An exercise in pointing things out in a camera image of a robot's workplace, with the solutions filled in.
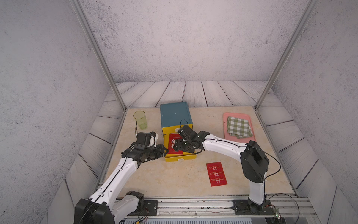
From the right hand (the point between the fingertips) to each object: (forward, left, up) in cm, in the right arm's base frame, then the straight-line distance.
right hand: (177, 148), depth 85 cm
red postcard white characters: (-1, +4, 0) cm, 4 cm away
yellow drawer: (-6, -5, +2) cm, 8 cm away
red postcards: (-12, -23, -10) cm, 28 cm away
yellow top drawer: (+7, +2, +10) cm, 12 cm away
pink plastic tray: (+35, -51, -11) cm, 63 cm away
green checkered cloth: (+22, -44, -9) cm, 50 cm away
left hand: (-4, +5, +4) cm, 8 cm away
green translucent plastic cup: (+23, +27, +4) cm, 36 cm away
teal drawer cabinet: (+15, +2, +11) cm, 19 cm away
